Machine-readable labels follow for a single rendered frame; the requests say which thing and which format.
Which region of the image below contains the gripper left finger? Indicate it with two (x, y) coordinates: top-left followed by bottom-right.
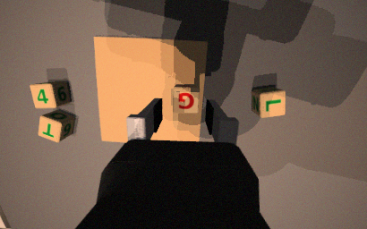
(126, 98), (163, 141)

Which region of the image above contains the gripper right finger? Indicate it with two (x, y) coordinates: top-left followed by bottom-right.
(205, 99), (239, 145)

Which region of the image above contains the orange flat mat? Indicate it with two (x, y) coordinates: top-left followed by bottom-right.
(94, 37), (208, 142)

